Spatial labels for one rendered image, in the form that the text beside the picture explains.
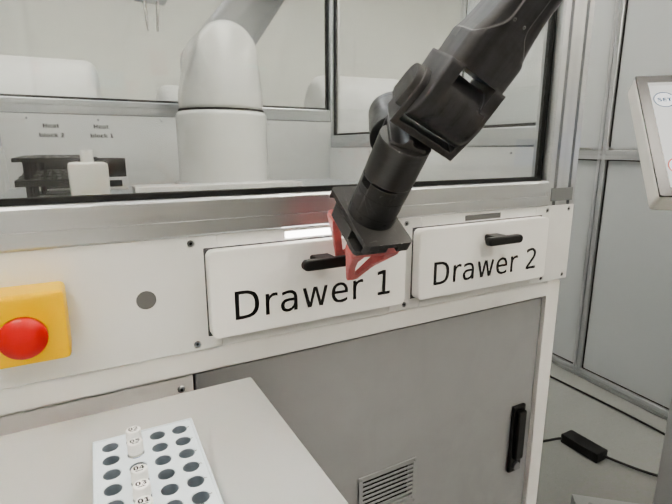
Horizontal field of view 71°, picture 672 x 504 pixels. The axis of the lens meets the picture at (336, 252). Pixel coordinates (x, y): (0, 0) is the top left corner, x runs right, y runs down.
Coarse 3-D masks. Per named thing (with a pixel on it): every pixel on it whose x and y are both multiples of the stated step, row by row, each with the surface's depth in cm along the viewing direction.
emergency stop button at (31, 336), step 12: (12, 324) 42; (24, 324) 43; (36, 324) 43; (0, 336) 42; (12, 336) 42; (24, 336) 43; (36, 336) 43; (48, 336) 45; (0, 348) 42; (12, 348) 42; (24, 348) 43; (36, 348) 43
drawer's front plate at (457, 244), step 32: (480, 224) 75; (512, 224) 79; (544, 224) 83; (416, 256) 71; (448, 256) 73; (480, 256) 77; (544, 256) 85; (416, 288) 72; (448, 288) 75; (480, 288) 78
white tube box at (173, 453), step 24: (144, 432) 42; (168, 432) 42; (192, 432) 42; (96, 456) 39; (120, 456) 39; (144, 456) 39; (168, 456) 39; (192, 456) 39; (96, 480) 36; (120, 480) 36; (168, 480) 36; (192, 480) 36
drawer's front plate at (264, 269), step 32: (224, 256) 56; (256, 256) 58; (288, 256) 60; (224, 288) 57; (256, 288) 59; (288, 288) 61; (320, 288) 63; (352, 288) 66; (224, 320) 57; (256, 320) 60; (288, 320) 62
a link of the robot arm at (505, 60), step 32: (512, 0) 39; (544, 0) 39; (480, 32) 40; (512, 32) 40; (448, 64) 41; (480, 64) 41; (512, 64) 42; (448, 96) 42; (480, 96) 44; (448, 128) 44; (480, 128) 44
